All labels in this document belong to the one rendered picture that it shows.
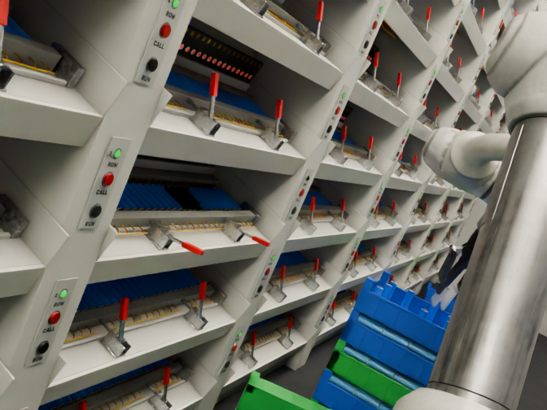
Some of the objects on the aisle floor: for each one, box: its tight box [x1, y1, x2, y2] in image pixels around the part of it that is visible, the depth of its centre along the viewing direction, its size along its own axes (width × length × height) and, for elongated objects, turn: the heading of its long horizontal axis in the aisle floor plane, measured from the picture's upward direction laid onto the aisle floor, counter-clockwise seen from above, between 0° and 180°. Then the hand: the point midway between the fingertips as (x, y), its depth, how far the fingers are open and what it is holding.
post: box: [188, 0, 392, 410], centre depth 148 cm, size 20×9×171 cm, turn 179°
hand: (444, 295), depth 166 cm, fingers closed, pressing on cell
